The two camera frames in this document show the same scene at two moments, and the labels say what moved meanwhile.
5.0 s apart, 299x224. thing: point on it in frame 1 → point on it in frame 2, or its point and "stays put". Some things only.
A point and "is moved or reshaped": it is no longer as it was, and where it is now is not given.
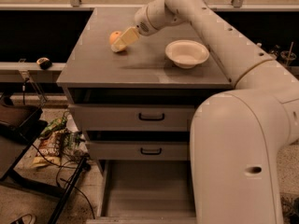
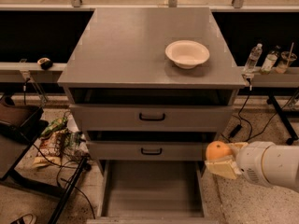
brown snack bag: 49,150 stays put
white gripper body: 142,21 → 251,162
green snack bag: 54,125 stays put
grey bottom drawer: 146,192 stays put
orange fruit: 114,36 is moved or reshaped
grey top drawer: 134,117 stays put
